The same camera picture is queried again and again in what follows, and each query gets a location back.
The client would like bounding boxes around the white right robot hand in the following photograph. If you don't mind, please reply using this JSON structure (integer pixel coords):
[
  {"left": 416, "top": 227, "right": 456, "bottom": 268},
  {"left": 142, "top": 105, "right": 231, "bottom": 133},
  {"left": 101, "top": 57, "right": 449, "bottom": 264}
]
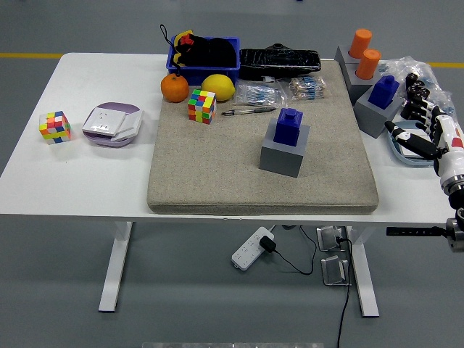
[{"left": 384, "top": 100, "right": 464, "bottom": 181}]

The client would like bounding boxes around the blue square seal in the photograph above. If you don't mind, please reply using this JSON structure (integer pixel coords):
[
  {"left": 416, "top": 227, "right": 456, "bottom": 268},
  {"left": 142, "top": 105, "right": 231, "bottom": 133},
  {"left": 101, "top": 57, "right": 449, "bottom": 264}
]
[
  {"left": 368, "top": 75, "right": 400, "bottom": 109},
  {"left": 273, "top": 107, "right": 304, "bottom": 147}
]

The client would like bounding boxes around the grey cube seal holder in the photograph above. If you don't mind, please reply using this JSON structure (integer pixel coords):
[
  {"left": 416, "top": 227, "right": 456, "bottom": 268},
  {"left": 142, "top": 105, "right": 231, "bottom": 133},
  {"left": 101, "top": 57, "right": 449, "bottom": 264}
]
[
  {"left": 354, "top": 85, "right": 405, "bottom": 139},
  {"left": 333, "top": 45, "right": 363, "bottom": 66},
  {"left": 259, "top": 117, "right": 312, "bottom": 178},
  {"left": 342, "top": 62, "right": 381, "bottom": 107}
]

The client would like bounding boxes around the orange cylinder seal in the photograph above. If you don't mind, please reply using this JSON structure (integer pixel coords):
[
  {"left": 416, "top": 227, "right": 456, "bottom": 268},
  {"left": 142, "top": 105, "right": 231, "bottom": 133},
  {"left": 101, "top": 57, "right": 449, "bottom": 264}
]
[
  {"left": 355, "top": 49, "right": 382, "bottom": 80},
  {"left": 348, "top": 28, "right": 373, "bottom": 59}
]

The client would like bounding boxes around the light blue tray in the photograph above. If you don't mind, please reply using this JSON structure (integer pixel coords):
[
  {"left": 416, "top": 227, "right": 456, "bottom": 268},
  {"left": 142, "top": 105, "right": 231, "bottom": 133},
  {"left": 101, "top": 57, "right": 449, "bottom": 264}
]
[{"left": 386, "top": 121, "right": 435, "bottom": 167}]

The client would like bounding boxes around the pack of black cylinders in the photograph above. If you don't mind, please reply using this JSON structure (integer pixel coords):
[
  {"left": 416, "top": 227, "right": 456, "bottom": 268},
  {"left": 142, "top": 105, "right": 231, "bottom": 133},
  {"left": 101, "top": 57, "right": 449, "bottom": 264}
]
[{"left": 401, "top": 72, "right": 431, "bottom": 119}]

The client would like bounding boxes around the black desk control panel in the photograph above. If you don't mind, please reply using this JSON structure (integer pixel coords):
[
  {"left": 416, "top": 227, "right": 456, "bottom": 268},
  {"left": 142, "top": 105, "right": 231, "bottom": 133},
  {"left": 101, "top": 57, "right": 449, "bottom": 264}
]
[{"left": 386, "top": 227, "right": 447, "bottom": 237}]

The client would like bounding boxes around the metal foot pedal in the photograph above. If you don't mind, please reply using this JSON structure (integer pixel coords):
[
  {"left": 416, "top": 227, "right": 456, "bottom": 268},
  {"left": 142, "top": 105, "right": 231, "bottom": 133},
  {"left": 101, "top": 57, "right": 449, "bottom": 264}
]
[
  {"left": 315, "top": 225, "right": 348, "bottom": 252},
  {"left": 320, "top": 254, "right": 352, "bottom": 287}
]

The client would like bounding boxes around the white table leg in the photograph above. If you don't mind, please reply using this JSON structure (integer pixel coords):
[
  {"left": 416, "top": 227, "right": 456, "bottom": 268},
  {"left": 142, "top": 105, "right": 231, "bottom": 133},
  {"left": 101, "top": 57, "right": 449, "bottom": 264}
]
[
  {"left": 98, "top": 220, "right": 133, "bottom": 313},
  {"left": 345, "top": 226, "right": 381, "bottom": 319}
]

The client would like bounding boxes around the bag of tan resistors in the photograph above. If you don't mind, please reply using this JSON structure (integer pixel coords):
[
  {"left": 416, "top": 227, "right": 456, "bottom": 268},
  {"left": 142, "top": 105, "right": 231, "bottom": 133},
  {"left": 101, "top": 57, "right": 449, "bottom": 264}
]
[{"left": 289, "top": 75, "right": 328, "bottom": 102}]

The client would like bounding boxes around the black item in plastic wrap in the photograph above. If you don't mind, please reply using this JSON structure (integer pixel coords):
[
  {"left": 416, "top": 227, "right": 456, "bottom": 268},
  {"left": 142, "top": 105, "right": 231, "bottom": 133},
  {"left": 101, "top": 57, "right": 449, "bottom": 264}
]
[{"left": 239, "top": 43, "right": 323, "bottom": 81}]

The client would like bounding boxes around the bag of blue resistors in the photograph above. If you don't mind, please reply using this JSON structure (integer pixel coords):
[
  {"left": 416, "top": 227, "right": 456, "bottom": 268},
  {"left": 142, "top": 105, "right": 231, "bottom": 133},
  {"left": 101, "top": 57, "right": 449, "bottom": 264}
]
[{"left": 233, "top": 80, "right": 289, "bottom": 109}]

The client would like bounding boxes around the dark pen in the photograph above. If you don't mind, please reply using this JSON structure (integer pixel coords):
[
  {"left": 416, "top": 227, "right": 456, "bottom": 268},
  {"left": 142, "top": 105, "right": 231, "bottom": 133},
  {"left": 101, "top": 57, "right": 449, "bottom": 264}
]
[{"left": 221, "top": 107, "right": 278, "bottom": 117}]

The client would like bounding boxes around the black power adapter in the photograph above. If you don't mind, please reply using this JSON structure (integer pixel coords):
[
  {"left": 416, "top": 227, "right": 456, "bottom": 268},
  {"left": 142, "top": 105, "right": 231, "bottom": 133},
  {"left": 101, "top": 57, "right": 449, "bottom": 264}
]
[{"left": 259, "top": 235, "right": 277, "bottom": 254}]

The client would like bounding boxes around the white power strip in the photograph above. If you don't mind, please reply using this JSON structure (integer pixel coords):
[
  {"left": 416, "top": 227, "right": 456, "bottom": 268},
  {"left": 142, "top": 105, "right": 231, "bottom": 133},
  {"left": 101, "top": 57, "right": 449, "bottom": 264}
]
[{"left": 231, "top": 226, "right": 276, "bottom": 271}]

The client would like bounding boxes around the grey-brown mat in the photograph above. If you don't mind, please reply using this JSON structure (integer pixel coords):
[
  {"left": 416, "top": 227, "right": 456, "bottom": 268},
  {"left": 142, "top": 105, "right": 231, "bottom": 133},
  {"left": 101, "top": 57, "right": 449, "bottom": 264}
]
[{"left": 146, "top": 59, "right": 380, "bottom": 215}]

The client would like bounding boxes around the yellow lemon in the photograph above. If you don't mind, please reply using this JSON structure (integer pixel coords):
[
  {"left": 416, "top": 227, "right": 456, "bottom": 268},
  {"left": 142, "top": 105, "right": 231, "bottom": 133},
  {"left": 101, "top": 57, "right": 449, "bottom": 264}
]
[{"left": 201, "top": 73, "right": 237, "bottom": 102}]

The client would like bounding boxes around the colourful puzzle cube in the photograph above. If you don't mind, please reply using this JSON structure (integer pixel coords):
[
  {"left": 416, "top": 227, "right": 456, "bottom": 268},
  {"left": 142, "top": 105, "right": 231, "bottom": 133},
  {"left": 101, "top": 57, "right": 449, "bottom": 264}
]
[
  {"left": 38, "top": 110, "right": 73, "bottom": 146},
  {"left": 187, "top": 88, "right": 218, "bottom": 125}
]

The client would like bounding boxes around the black pouch with yellow trim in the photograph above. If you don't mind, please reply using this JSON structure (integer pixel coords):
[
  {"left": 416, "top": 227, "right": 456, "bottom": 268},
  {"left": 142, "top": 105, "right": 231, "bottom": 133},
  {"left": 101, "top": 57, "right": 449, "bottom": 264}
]
[{"left": 159, "top": 24, "right": 237, "bottom": 75}]

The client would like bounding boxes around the blue plastic bin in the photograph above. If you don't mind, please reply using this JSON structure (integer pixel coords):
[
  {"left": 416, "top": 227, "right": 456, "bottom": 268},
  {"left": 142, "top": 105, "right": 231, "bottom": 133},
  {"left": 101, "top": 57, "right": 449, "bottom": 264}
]
[{"left": 165, "top": 35, "right": 241, "bottom": 87}]

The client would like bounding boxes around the orange mandarin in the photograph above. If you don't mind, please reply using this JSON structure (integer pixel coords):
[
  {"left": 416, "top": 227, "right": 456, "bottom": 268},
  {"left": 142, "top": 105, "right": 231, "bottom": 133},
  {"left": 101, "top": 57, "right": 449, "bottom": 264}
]
[{"left": 160, "top": 72, "right": 191, "bottom": 104}]

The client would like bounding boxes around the white switch panel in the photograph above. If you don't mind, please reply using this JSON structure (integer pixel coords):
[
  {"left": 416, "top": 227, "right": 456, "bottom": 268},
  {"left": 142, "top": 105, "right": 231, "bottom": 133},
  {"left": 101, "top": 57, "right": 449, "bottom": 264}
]
[
  {"left": 110, "top": 109, "right": 145, "bottom": 143},
  {"left": 397, "top": 139, "right": 424, "bottom": 159}
]

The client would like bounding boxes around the black floor cable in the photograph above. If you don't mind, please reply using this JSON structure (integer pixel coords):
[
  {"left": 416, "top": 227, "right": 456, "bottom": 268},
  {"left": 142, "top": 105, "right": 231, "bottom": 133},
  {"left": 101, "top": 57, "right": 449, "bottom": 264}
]
[{"left": 335, "top": 237, "right": 355, "bottom": 348}]

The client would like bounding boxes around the thin black adapter cable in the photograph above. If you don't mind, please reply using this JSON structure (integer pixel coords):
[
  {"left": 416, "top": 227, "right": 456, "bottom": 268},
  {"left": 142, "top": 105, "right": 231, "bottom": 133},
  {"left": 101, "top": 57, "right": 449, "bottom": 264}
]
[{"left": 271, "top": 225, "right": 318, "bottom": 276}]

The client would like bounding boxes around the white wall socket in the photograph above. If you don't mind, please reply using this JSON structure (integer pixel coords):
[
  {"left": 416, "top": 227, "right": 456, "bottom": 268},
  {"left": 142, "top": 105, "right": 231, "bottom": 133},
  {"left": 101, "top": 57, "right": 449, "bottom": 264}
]
[{"left": 81, "top": 107, "right": 126, "bottom": 138}]

